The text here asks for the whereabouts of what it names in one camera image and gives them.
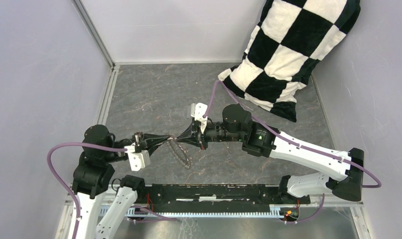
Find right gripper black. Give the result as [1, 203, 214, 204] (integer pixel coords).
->
[177, 119, 244, 149]

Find metal disc with key rings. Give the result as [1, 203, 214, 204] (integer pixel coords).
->
[167, 134, 192, 170]

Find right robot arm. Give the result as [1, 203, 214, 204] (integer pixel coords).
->
[177, 103, 364, 203]

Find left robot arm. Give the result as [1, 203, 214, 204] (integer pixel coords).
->
[68, 124, 172, 239]

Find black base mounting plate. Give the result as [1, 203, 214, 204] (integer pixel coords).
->
[136, 184, 311, 213]

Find black and white checkered pillow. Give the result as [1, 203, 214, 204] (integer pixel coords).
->
[218, 0, 361, 122]

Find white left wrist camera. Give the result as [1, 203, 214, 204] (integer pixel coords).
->
[125, 145, 151, 171]

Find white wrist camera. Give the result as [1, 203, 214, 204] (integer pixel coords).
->
[189, 103, 208, 133]
[125, 145, 151, 171]

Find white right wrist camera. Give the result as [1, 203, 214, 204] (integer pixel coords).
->
[189, 103, 208, 133]

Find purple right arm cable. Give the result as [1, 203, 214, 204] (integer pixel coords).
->
[202, 80, 382, 224]

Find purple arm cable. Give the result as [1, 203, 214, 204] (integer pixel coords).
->
[46, 142, 177, 239]
[202, 80, 382, 224]

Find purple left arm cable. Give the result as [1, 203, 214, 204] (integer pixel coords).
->
[46, 142, 177, 239]

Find white slotted cable duct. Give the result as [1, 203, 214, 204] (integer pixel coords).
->
[102, 206, 284, 219]

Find aluminium corner post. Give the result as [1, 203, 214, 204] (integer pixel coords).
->
[72, 0, 115, 69]

